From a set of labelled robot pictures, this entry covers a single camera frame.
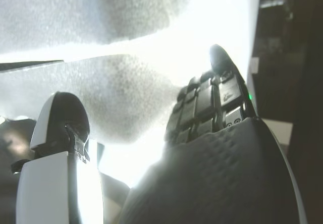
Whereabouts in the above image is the white foam lid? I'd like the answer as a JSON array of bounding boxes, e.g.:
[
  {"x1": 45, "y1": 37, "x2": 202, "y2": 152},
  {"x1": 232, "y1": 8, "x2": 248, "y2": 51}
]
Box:
[{"x1": 0, "y1": 53, "x2": 182, "y2": 145}]

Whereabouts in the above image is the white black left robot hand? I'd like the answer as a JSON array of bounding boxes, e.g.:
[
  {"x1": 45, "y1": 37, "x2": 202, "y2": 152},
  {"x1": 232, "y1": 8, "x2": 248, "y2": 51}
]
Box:
[{"x1": 15, "y1": 44, "x2": 308, "y2": 224}]

